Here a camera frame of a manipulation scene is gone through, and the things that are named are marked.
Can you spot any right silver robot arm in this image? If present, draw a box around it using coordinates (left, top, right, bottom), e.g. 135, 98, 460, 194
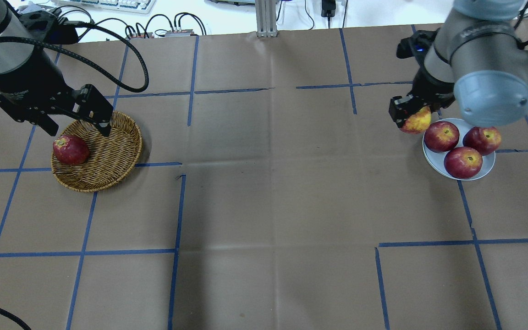
388, 0, 528, 129

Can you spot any red apple in basket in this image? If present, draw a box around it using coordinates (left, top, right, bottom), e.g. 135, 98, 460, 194
53, 134, 90, 165

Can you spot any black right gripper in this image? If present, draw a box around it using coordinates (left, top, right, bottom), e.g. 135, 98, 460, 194
388, 65, 455, 129

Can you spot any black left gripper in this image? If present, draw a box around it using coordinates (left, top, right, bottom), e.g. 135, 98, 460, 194
0, 78, 113, 137

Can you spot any light blue plate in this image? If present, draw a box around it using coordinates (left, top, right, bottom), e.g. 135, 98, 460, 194
423, 118, 496, 181

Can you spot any brown wicker basket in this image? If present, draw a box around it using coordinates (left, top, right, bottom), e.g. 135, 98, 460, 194
50, 111, 143, 193

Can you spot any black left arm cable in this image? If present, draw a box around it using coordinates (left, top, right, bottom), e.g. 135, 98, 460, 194
0, 21, 150, 93

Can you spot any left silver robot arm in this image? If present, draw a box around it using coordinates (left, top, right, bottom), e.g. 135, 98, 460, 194
0, 0, 113, 137

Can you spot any red yellow apple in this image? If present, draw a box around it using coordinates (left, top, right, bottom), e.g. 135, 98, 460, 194
400, 106, 432, 134

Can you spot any white keyboard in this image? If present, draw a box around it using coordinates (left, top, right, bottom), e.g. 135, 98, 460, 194
52, 0, 157, 14

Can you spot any red apple on plate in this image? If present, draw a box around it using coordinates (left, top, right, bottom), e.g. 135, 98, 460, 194
423, 121, 461, 153
462, 126, 502, 156
443, 146, 483, 179

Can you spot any aluminium frame post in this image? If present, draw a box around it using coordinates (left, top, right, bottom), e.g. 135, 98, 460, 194
255, 0, 277, 38

